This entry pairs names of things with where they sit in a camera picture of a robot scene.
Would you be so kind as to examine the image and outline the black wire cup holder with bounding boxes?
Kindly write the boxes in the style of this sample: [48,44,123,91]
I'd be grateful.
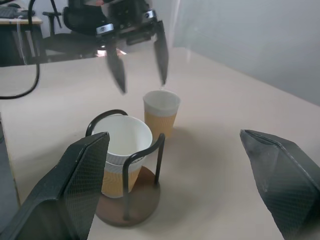
[85,109,166,227]

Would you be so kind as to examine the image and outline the white and tan paper cup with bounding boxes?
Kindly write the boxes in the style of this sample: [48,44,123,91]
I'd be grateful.
[142,89,181,140]
[91,114,154,199]

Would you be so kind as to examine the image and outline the black office chair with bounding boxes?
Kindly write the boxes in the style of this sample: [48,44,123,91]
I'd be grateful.
[41,0,111,61]

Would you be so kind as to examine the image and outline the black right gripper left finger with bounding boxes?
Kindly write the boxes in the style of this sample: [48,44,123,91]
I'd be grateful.
[0,131,111,240]

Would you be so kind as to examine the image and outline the wooden office desk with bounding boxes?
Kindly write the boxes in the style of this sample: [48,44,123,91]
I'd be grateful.
[0,15,44,67]

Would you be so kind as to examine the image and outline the white hanging cord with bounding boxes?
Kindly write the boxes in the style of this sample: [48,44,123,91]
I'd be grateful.
[16,16,28,66]

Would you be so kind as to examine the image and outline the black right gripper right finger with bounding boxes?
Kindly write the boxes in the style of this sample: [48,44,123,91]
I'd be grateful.
[239,129,320,240]

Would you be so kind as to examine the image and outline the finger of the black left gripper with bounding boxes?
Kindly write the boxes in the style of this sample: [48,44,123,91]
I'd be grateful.
[105,44,128,96]
[152,21,169,87]

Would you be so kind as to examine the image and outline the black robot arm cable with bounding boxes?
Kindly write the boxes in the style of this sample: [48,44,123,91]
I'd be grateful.
[0,0,41,100]

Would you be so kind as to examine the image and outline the black computer keyboard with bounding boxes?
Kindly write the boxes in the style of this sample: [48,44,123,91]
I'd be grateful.
[0,4,23,19]

